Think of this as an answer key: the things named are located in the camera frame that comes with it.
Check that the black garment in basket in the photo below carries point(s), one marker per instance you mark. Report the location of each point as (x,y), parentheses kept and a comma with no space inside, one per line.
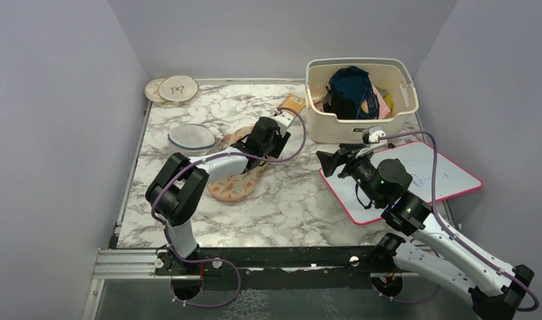
(342,108)

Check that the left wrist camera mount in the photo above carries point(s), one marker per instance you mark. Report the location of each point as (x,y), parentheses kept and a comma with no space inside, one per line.
(284,119)

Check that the rear round wooden coaster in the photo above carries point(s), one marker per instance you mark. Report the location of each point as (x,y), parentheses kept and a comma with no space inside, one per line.
(152,90)

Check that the white cylindrical mesh bag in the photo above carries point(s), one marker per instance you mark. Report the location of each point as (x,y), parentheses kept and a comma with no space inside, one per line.
(190,140)

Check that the floral mesh laundry bag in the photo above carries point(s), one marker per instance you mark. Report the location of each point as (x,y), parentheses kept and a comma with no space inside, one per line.
(234,188)

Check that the pink framed whiteboard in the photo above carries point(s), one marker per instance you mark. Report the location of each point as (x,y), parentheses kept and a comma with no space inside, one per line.
(417,158)

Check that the cream plastic laundry basket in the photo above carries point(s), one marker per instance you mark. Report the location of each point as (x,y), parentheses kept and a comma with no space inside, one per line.
(388,75)

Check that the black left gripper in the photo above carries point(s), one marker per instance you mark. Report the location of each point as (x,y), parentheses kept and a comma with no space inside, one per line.
(280,136)

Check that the pink garment in basket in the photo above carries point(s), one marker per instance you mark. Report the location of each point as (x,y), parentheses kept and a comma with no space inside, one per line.
(378,108)

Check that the dark blue garment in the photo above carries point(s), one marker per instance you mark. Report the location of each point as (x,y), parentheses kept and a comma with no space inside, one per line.
(353,83)

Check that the yellow garment in basket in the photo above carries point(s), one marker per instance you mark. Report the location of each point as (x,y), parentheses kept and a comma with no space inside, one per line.
(389,101)

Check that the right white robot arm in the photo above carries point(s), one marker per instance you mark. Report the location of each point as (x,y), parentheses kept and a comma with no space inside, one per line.
(493,288)

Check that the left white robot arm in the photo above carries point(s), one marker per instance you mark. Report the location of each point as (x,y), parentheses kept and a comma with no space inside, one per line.
(177,189)

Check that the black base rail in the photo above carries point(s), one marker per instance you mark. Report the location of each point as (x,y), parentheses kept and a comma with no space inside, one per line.
(275,268)

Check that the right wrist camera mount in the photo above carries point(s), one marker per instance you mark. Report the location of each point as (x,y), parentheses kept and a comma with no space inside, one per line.
(373,135)

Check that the yellow spiral notebook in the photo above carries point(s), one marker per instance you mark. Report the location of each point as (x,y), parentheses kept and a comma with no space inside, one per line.
(293,102)

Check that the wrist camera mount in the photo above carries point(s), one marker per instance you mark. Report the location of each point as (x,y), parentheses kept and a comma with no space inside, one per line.
(373,135)
(284,119)

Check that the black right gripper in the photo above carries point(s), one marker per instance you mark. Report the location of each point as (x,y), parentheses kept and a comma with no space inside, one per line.
(330,161)

